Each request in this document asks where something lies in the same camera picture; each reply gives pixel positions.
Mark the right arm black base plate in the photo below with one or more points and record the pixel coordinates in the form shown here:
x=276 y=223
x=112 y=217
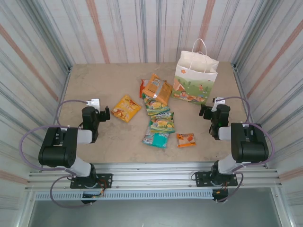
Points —
x=201 y=178

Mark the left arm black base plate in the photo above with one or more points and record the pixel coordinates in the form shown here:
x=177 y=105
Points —
x=106 y=179

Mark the grey metal panel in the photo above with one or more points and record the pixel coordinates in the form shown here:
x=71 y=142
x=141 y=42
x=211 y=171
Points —
x=151 y=212

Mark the right arm base controller board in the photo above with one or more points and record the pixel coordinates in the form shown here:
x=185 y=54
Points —
x=219 y=195

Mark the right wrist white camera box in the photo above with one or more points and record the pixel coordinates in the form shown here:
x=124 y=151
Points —
x=218 y=101

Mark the green Fox's candy bag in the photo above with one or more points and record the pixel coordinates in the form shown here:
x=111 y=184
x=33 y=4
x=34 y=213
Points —
x=155 y=106
x=163 y=123

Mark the small orange snack packet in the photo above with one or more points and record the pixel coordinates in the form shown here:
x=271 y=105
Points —
x=186 y=140

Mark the white printed paper bag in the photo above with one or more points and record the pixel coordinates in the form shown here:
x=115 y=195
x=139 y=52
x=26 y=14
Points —
x=196 y=78

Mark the aluminium rail frame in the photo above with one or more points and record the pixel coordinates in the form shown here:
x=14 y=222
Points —
x=151 y=175

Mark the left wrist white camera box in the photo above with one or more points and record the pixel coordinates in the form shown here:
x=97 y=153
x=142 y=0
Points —
x=93 y=103

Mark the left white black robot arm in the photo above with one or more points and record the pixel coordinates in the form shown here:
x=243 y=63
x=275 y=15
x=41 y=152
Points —
x=56 y=151

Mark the large orange snack bag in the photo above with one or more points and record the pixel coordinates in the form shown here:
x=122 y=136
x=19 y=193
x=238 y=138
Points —
x=157 y=88

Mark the left arm base controller board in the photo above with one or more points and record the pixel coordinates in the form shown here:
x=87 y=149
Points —
x=90 y=195

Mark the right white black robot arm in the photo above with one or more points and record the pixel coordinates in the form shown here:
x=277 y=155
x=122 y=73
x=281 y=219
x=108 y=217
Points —
x=251 y=146

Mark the red orange snack packet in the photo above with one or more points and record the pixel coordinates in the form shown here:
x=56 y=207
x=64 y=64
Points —
x=142 y=86

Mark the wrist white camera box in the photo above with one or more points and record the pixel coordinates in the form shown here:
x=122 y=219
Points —
x=218 y=101
x=93 y=103

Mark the teal snack bag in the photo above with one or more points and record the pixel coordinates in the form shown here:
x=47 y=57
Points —
x=156 y=140

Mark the yellow chips snack bag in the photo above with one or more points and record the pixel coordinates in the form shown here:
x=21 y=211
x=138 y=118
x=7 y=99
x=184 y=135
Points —
x=125 y=108

